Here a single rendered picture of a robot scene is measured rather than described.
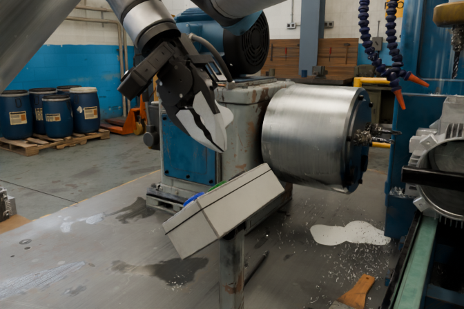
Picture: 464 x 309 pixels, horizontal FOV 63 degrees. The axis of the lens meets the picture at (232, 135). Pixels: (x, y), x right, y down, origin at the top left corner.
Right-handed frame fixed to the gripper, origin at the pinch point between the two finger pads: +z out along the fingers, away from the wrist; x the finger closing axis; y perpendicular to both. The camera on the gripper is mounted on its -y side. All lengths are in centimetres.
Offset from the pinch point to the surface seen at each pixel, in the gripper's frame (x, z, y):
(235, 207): -3.5, 9.1, -8.4
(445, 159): -14, 26, 53
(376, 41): 54, -77, 534
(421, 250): -8.4, 31.8, 21.8
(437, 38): -27, 1, 66
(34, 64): 418, -333, 288
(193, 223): -1.4, 8.0, -13.5
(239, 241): 1.5, 13.0, -5.2
